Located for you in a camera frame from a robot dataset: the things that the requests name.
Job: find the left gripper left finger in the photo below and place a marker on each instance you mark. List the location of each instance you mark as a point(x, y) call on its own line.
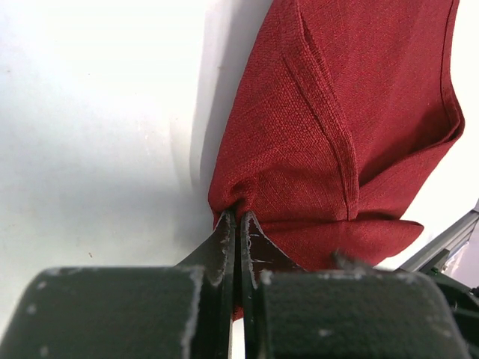
point(182, 311)

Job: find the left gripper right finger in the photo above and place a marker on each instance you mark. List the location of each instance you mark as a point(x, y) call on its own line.
point(351, 312)

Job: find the red cloth napkin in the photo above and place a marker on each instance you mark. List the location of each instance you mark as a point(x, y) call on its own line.
point(343, 111)

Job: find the aluminium front frame rail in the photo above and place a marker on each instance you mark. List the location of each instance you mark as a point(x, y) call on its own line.
point(434, 255)

